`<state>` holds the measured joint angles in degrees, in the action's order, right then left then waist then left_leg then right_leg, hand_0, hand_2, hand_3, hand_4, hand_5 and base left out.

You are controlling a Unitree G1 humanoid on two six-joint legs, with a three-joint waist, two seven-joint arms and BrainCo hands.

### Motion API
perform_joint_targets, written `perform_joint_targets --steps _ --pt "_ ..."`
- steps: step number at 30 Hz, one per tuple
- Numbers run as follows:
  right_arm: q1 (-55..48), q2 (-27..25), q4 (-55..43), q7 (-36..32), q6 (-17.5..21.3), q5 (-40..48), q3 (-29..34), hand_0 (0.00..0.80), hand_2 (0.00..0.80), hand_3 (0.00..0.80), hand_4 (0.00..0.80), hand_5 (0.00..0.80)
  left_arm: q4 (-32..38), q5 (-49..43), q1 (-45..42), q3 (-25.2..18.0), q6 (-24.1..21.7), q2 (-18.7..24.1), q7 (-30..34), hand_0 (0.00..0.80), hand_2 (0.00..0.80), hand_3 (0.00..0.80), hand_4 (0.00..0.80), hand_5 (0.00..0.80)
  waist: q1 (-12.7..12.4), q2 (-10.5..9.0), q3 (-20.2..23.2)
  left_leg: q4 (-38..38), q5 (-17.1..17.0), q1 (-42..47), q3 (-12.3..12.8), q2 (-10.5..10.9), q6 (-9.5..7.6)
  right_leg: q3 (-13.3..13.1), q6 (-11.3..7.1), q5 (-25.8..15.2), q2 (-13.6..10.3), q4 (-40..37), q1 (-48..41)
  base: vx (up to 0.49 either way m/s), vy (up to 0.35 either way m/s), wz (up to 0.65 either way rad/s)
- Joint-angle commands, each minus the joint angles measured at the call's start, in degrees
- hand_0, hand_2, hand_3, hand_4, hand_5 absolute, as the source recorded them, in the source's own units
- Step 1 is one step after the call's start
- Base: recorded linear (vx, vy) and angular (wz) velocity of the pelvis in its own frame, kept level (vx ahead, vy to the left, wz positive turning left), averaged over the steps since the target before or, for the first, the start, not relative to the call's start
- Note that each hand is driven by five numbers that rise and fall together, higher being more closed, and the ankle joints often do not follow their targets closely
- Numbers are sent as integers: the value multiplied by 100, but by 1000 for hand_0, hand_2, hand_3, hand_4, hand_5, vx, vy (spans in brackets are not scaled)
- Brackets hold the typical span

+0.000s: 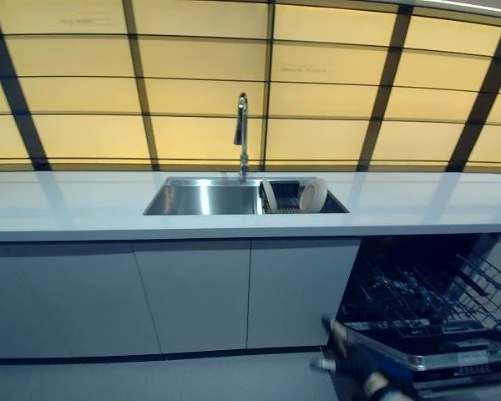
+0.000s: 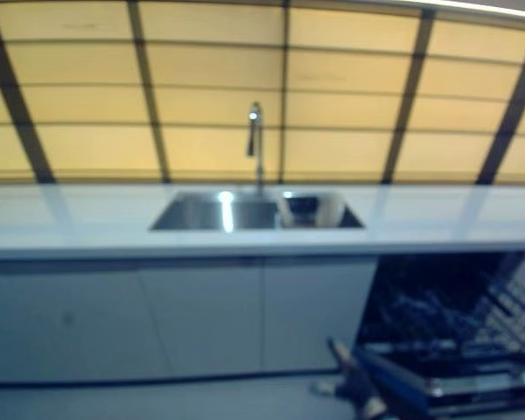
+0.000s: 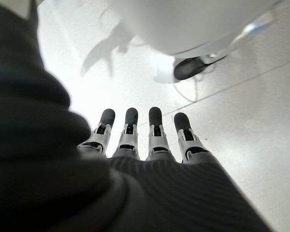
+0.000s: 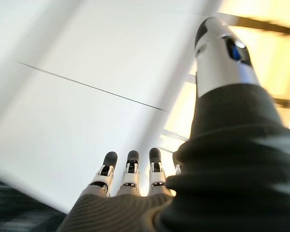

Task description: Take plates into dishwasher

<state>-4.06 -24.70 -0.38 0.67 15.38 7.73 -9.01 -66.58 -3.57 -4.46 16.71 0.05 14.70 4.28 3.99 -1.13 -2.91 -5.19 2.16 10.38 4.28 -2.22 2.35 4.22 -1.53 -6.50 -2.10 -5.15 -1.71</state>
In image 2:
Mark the chrome kitchen faucet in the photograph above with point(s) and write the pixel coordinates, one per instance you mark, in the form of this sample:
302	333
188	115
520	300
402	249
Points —
256	144

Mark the stainless steel double sink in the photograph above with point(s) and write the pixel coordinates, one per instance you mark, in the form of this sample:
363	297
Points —
210	214

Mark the grey cabinet doors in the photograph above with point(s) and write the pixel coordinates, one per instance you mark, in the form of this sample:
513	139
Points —
157	319

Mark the yellow window roller blinds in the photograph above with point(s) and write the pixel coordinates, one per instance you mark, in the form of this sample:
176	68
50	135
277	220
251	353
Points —
262	92

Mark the open black dishwasher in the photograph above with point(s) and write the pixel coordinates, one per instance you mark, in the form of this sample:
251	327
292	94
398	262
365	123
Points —
446	332

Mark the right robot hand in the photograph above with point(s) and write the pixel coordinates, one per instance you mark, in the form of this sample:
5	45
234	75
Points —
354	385

